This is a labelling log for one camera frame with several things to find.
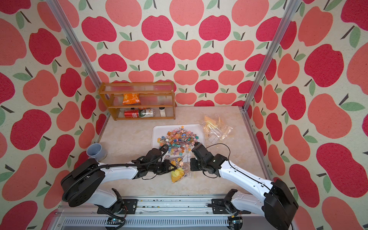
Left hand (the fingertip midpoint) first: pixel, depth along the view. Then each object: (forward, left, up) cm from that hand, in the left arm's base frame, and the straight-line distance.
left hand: (176, 172), depth 82 cm
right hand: (+2, -9, +3) cm, 10 cm away
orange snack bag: (+48, +34, +15) cm, 60 cm away
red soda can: (+44, +35, +3) cm, 56 cm away
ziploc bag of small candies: (+30, -24, +6) cm, 39 cm away
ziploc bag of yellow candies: (+1, -4, +1) cm, 4 cm away
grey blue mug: (+13, +51, +1) cm, 53 cm away
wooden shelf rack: (+57, +20, +11) cm, 62 cm away
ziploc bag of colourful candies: (+25, -27, 0) cm, 37 cm away
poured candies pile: (+21, -1, 0) cm, 21 cm away
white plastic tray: (+32, +14, -3) cm, 35 cm away
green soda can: (+44, +24, +4) cm, 50 cm away
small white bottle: (+46, +12, +6) cm, 47 cm away
